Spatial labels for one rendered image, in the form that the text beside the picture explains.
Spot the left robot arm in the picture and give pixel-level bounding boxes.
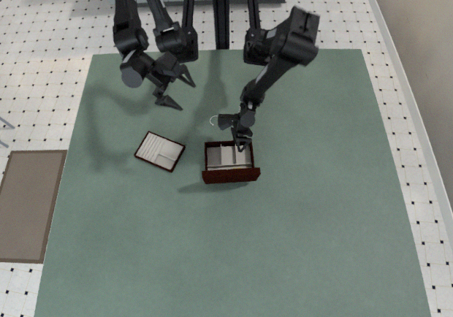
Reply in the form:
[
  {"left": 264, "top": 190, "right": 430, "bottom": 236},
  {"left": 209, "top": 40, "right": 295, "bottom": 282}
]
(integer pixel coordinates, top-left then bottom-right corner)
[{"left": 218, "top": 4, "right": 321, "bottom": 132}]

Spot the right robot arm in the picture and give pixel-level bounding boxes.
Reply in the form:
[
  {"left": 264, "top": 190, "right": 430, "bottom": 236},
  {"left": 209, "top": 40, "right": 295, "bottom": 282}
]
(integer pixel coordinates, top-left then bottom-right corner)
[{"left": 113, "top": 0, "right": 196, "bottom": 88}]

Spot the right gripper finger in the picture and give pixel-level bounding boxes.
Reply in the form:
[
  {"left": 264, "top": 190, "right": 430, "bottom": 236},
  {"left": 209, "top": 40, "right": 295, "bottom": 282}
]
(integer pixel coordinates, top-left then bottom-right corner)
[
  {"left": 156, "top": 94, "right": 183, "bottom": 111},
  {"left": 177, "top": 65, "right": 196, "bottom": 88}
]

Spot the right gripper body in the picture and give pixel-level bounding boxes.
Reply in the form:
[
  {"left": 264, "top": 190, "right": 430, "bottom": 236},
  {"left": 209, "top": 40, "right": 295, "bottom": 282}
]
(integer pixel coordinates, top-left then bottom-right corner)
[{"left": 152, "top": 64, "right": 185, "bottom": 104}]

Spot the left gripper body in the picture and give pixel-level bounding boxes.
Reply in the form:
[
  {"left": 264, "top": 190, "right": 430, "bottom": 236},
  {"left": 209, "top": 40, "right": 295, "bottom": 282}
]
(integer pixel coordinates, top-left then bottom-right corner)
[{"left": 233, "top": 127, "right": 253, "bottom": 140}]

